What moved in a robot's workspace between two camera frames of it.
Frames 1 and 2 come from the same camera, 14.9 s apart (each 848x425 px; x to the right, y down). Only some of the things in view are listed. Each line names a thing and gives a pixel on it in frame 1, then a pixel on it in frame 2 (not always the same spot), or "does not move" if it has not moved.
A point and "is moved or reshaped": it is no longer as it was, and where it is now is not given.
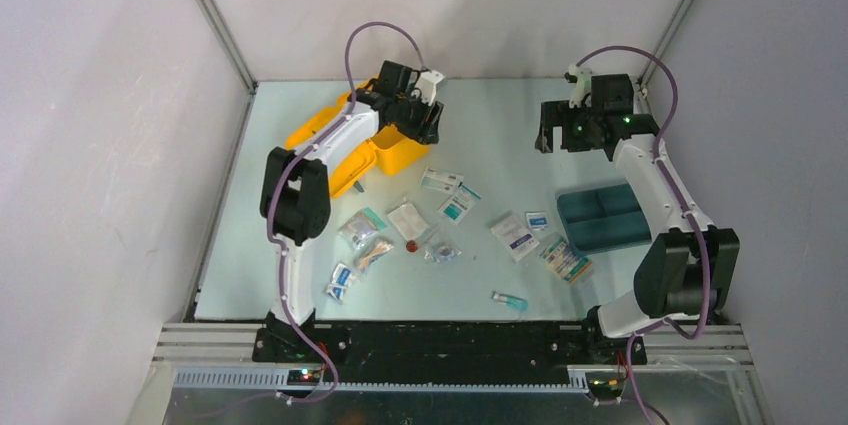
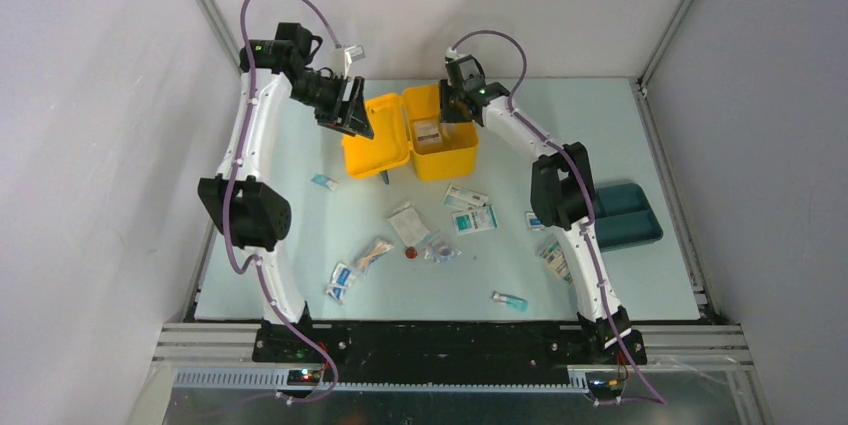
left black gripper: [425, 130] -> [353, 112]
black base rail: [436, 352] does not move
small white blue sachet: [537, 220] does not move
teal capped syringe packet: [515, 302] does not move
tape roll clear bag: [441, 252] does not move
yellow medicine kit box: [394, 149] is moved or reshaped
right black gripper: [559, 114] -> [446, 113]
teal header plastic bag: [361, 227] is moved or reshaped
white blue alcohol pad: [342, 275] does not move
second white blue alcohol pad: [336, 292] does not move
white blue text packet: [515, 236] is moved or reshaped
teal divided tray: [604, 217] does not move
